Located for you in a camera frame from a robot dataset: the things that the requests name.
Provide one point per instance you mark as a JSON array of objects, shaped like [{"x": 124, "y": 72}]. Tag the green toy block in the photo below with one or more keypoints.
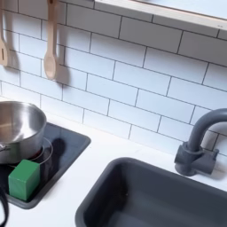
[{"x": 23, "y": 181}]

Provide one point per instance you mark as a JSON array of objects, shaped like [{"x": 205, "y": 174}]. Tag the black toy stove top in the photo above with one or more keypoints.
[{"x": 69, "y": 144}]

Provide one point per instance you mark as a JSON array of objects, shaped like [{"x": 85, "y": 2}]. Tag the wooden spoon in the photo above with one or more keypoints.
[{"x": 50, "y": 62}]

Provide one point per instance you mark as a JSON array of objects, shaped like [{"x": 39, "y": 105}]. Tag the grey tap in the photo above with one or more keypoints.
[{"x": 192, "y": 156}]

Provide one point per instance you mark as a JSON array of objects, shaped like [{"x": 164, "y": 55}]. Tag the steel pot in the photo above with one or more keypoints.
[{"x": 21, "y": 124}]

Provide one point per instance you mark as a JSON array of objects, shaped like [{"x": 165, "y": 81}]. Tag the grey sink basin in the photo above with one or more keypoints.
[{"x": 147, "y": 201}]

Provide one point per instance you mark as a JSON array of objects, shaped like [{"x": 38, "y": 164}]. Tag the wooden slotted spatula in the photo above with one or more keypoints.
[{"x": 3, "y": 54}]

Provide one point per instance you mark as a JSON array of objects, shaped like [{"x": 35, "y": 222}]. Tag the wooden shelf frame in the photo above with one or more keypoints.
[{"x": 165, "y": 11}]

